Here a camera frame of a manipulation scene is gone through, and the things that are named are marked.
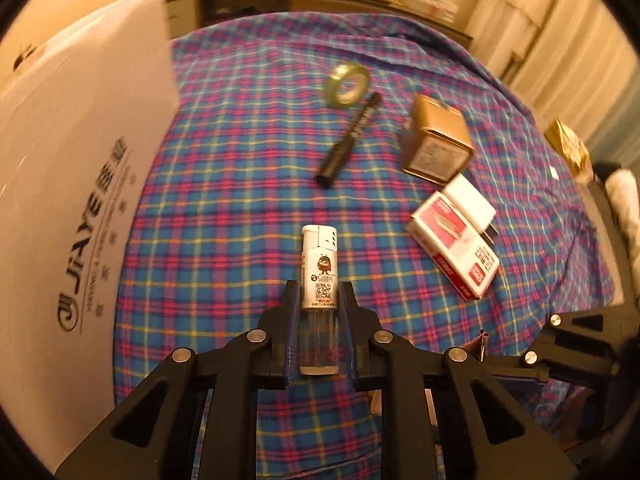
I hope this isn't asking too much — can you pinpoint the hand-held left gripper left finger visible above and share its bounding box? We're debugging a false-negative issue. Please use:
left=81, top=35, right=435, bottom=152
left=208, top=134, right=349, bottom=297
left=55, top=280, right=302, bottom=480

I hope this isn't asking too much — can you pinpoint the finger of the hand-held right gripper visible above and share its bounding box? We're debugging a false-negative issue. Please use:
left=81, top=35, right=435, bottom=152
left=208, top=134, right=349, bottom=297
left=534, top=303, right=640, bottom=361
left=486, top=350, right=618, bottom=392

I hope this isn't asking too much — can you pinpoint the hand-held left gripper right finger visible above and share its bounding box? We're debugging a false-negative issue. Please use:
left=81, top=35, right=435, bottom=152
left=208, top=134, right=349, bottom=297
left=341, top=282, right=587, bottom=480

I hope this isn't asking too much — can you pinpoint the white lighter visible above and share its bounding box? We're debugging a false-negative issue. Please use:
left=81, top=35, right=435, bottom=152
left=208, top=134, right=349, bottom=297
left=299, top=224, right=340, bottom=377

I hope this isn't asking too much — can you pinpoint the white charger plug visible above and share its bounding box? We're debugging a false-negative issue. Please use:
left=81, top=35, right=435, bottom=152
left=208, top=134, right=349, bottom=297
left=443, top=174, right=500, bottom=247

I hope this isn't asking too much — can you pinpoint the large white cardboard box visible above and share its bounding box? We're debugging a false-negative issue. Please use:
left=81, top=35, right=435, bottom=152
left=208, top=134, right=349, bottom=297
left=0, top=0, right=180, bottom=466

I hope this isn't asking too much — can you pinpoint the red and white small box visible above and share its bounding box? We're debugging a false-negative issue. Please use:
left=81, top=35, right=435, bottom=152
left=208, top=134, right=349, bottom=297
left=406, top=191, right=501, bottom=301

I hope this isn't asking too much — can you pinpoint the white fluffy item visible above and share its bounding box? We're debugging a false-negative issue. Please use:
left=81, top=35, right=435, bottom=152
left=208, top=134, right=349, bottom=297
left=602, top=165, right=640, bottom=261

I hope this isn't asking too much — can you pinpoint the plaid blanket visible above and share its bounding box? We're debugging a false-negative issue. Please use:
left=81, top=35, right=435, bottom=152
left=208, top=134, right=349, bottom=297
left=114, top=10, right=626, bottom=480

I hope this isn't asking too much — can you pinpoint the gold foil package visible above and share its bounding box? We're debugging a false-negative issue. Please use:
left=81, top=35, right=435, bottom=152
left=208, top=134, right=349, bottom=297
left=544, top=119, right=592, bottom=177

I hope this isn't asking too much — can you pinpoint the black marker pen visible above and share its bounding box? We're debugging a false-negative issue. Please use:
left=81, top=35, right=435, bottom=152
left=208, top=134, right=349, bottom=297
left=316, top=92, right=382, bottom=190

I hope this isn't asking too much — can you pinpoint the gold tin box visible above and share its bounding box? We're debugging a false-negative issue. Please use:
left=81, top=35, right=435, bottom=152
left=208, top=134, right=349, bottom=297
left=402, top=94, right=475, bottom=183

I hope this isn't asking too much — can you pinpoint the green tape roll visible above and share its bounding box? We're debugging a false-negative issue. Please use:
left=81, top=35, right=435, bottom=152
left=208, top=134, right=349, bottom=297
left=325, top=62, right=372, bottom=107

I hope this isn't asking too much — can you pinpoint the light curtain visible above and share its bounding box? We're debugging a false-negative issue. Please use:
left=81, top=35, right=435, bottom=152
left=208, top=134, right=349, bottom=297
left=470, top=0, right=633, bottom=126

